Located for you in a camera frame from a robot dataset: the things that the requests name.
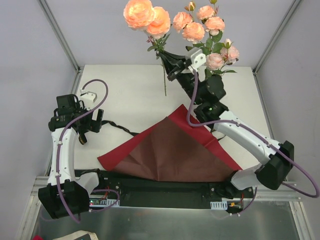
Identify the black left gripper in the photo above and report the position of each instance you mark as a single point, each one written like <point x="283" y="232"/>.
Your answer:
<point x="92" y="119"/>

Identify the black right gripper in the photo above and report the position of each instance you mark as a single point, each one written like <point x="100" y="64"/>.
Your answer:
<point x="179" y="67"/>

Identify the orange rose stem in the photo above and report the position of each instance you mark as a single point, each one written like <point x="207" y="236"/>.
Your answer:
<point x="184" y="22"/>

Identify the pink flower small bunch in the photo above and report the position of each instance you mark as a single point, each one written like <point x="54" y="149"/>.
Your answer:
<point x="154" y="21"/>

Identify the leafy rose stem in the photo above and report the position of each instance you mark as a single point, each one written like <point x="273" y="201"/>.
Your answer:
<point x="213" y="25"/>

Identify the brown wrapping paper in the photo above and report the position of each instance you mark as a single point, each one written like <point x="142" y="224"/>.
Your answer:
<point x="172" y="151"/>

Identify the black ribbon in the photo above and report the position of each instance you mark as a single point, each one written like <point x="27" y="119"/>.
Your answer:
<point x="117" y="127"/>

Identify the pink flower tall bunch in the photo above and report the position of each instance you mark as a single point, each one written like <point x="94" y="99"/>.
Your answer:
<point x="222" y="55"/>

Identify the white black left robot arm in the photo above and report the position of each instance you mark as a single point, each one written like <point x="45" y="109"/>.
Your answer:
<point x="65" y="194"/>

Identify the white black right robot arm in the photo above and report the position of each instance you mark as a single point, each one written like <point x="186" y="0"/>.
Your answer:
<point x="272" y="155"/>

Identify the white tote bag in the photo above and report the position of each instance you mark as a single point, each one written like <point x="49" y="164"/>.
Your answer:
<point x="79" y="235"/>

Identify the red object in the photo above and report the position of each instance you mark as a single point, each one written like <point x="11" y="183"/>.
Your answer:
<point x="37" y="237"/>

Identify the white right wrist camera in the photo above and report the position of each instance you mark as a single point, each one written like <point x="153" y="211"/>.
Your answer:
<point x="197" y="58"/>

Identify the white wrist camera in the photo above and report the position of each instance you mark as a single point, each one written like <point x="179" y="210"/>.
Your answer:
<point x="197" y="58"/>
<point x="88" y="96"/>

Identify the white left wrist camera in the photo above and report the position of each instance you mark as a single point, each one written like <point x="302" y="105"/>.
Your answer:
<point x="88" y="96"/>

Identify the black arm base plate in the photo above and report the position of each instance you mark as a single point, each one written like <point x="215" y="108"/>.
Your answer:
<point x="138" y="192"/>

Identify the left white cable duct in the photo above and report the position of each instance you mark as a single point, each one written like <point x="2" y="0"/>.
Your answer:
<point x="96" y="203"/>

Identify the white cable duct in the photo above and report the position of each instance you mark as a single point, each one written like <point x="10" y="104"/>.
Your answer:
<point x="96" y="203"/>
<point x="219" y="205"/>

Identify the left aluminium frame post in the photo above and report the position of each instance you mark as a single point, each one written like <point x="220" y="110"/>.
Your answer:
<point x="59" y="34"/>

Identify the aluminium frame post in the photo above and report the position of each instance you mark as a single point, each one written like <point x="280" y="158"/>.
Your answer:
<point x="295" y="4"/>
<point x="59" y="34"/>

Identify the right aluminium frame post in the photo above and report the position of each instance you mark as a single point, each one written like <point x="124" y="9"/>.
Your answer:
<point x="295" y="4"/>

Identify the right white cable duct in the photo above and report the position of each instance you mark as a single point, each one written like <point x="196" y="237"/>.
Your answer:
<point x="219" y="205"/>

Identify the aluminium front rail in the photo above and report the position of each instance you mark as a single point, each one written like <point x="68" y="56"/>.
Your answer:
<point x="283" y="194"/>

